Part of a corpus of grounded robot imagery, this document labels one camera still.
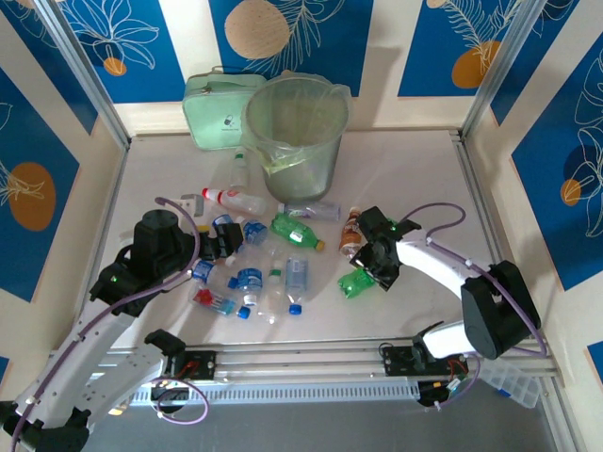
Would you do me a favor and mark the brown drink bottle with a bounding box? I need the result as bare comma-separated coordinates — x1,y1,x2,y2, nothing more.
338,205,367,259

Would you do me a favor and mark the red cap white bottle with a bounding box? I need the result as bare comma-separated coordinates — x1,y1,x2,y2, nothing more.
201,186,269,216

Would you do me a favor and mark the green bottle with yellow cap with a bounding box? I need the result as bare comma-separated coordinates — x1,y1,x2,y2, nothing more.
268,212,327,251

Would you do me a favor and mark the clear bottle with green cap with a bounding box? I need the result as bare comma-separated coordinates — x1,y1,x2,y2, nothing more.
228,145,252,191

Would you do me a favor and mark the clear bottle with grey label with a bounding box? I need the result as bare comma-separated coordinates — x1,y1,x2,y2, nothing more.
284,254,311,316

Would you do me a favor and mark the clear bottle with purple label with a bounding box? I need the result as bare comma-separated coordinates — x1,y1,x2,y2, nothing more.
277,201,342,222

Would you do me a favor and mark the yellow-green plastic bin liner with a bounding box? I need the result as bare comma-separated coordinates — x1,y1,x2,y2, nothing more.
239,73,354,178

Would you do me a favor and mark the grey mesh waste bin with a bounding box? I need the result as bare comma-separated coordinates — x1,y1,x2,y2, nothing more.
244,77,350,202

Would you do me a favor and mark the mint green zip bag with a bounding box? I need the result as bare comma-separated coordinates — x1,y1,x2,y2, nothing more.
182,65,268,153

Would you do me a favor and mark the clear plastic organizer box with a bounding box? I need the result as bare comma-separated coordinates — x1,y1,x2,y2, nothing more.
480,357,542,410

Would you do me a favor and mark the aluminium table side rail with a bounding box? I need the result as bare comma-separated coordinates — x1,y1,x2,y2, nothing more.
454,131,564,378
49,145,132,352

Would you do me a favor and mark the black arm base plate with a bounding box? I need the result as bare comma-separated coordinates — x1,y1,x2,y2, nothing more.
380,346,428,378
171,350,219,380

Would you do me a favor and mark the grey slotted cable duct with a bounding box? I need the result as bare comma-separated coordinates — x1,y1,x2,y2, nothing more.
129,379,421,405

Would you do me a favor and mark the aluminium frame post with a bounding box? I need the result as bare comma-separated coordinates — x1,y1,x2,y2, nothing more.
35,0,133,151
460,0,552,140

